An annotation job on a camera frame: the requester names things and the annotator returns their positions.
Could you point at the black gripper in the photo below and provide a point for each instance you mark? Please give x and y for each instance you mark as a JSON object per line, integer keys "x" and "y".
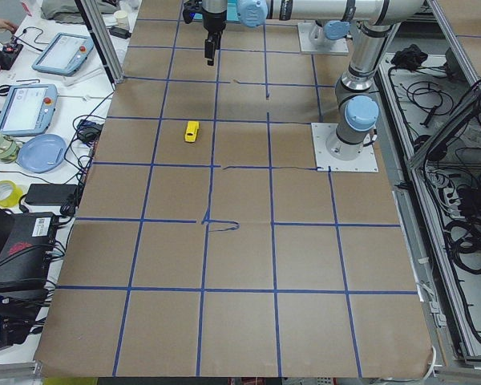
{"x": 214, "y": 22}

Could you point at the yellow beetle toy car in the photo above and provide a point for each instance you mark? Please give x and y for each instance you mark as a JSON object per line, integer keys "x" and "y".
{"x": 191, "y": 131}

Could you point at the white paper cup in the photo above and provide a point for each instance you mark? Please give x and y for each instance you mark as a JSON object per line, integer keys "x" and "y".
{"x": 122, "y": 19}

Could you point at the upper blue teach pendant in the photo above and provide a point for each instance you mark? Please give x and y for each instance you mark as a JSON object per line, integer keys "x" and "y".
{"x": 64, "y": 55}

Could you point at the blue teach pendant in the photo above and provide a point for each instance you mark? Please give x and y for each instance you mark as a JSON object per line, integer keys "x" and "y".
{"x": 64, "y": 55}
{"x": 28, "y": 110}

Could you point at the black cloth bundle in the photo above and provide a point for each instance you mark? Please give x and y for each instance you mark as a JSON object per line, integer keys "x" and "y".
{"x": 410, "y": 58}

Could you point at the lower blue teach pendant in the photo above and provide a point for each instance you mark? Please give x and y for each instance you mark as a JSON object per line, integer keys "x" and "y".
{"x": 28, "y": 110}

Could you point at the light blue plate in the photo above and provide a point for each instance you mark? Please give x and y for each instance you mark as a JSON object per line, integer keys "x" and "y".
{"x": 42, "y": 153}

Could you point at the black power adapter brick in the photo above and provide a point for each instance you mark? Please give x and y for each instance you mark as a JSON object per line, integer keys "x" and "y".
{"x": 50, "y": 194}

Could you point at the green masking tape rolls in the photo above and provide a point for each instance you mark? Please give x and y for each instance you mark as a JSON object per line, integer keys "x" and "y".
{"x": 9, "y": 148}

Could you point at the yellow tape roll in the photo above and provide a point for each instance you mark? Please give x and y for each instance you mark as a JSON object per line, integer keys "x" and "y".
{"x": 10, "y": 194}

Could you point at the black computer box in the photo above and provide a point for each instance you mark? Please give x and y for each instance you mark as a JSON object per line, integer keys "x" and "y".
{"x": 25, "y": 240}

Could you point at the aluminium frame post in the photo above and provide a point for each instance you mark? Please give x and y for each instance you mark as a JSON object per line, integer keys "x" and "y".
{"x": 96, "y": 27}

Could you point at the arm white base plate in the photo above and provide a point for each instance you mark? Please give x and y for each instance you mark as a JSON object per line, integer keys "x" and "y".
{"x": 338, "y": 47}
{"x": 333, "y": 155}

